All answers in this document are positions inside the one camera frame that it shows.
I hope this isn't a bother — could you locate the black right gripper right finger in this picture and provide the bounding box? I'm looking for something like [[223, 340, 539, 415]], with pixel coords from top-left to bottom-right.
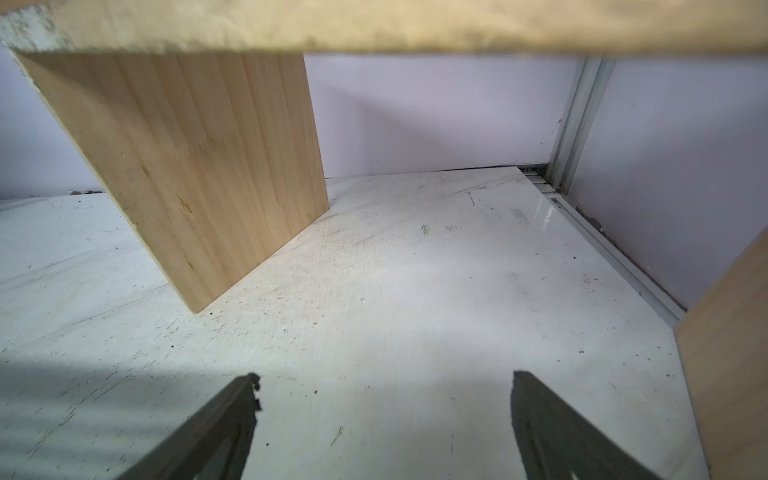
[[511, 370, 658, 479]]

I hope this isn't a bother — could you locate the aluminium frame post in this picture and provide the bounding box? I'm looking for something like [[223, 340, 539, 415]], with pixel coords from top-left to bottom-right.
[[522, 57, 687, 328]]

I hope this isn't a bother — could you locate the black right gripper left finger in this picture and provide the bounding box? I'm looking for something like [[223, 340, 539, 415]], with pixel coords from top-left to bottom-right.
[[120, 373, 261, 479]]

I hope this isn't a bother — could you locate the wooden two-tier shelf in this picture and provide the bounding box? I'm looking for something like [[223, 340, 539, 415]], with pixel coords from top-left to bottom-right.
[[1, 1, 767, 479]]

